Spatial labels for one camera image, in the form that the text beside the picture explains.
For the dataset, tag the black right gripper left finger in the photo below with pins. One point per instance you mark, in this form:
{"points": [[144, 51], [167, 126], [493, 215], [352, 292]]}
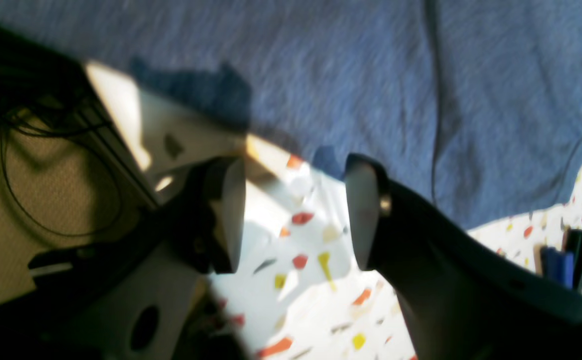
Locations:
{"points": [[209, 215]]}

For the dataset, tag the blue grey T-shirt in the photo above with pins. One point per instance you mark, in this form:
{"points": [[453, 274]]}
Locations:
{"points": [[474, 104]]}

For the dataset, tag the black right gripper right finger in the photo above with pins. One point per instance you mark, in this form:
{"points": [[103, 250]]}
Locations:
{"points": [[459, 299]]}

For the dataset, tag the blue black bar clamp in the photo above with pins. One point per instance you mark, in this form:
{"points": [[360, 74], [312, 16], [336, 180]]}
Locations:
{"points": [[564, 267]]}

